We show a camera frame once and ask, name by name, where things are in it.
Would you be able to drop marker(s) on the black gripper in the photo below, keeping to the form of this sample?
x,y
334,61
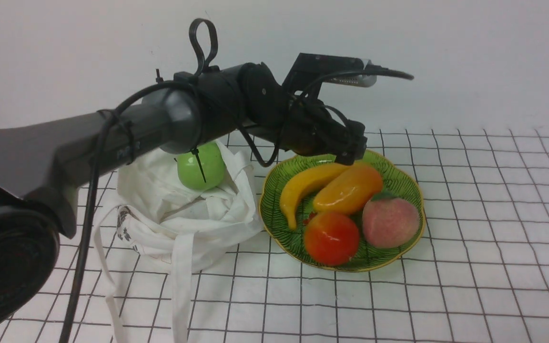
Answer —
x,y
312,128

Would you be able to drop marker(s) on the orange yellow mango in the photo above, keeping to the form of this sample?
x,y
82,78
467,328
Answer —
x,y
349,192

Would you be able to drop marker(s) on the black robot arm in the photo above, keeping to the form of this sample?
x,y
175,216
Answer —
x,y
42,166

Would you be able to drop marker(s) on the green glass fruit plate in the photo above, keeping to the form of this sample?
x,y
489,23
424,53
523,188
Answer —
x,y
368,258

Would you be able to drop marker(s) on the white cloth bag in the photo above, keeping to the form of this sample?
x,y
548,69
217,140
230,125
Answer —
x,y
180,230

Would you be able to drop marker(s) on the yellow banana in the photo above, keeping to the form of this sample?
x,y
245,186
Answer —
x,y
304,183

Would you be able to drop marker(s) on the green apple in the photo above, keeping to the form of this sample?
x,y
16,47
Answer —
x,y
203,170

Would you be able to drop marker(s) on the red tomato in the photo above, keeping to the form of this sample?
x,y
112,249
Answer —
x,y
331,238

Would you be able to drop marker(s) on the pink peach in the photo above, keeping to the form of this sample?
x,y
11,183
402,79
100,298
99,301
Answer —
x,y
389,222

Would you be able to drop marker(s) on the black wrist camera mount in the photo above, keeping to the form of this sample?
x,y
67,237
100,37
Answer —
x,y
308,67

